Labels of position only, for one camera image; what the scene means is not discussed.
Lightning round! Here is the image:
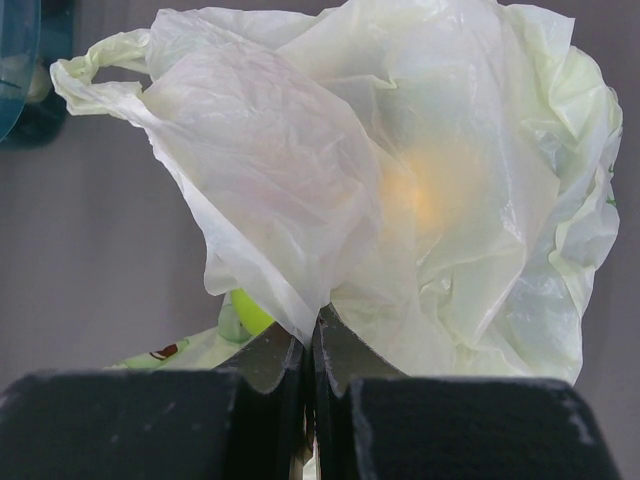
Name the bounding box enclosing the green fake apple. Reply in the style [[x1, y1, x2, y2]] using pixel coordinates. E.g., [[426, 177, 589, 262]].
[[230, 289, 275, 336]]

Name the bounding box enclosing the yellow fake mango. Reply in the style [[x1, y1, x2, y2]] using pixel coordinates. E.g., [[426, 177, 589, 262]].
[[381, 139, 487, 242]]

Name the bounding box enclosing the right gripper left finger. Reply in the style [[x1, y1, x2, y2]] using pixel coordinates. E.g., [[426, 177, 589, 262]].
[[1, 326, 304, 479]]

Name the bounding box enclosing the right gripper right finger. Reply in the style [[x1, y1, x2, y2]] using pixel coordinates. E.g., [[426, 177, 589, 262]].
[[311, 306, 620, 479]]

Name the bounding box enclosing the light green plastic bag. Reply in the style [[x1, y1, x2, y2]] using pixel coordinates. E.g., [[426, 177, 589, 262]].
[[50, 1, 623, 382]]

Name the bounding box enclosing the teal plastic basket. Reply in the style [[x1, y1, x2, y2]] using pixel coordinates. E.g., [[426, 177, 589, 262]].
[[0, 0, 69, 149]]

